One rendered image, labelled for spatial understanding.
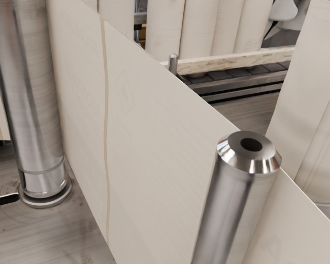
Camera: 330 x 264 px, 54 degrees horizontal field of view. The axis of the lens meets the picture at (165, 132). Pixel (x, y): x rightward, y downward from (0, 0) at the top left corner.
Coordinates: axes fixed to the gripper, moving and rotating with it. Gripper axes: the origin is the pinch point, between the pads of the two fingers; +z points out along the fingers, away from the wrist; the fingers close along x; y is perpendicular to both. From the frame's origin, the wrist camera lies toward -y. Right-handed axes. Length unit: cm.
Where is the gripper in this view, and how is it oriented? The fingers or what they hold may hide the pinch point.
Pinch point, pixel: (264, 30)
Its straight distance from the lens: 60.8
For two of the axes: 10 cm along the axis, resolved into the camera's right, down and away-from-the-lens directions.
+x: 7.4, 2.4, 6.3
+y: 4.3, 5.6, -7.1
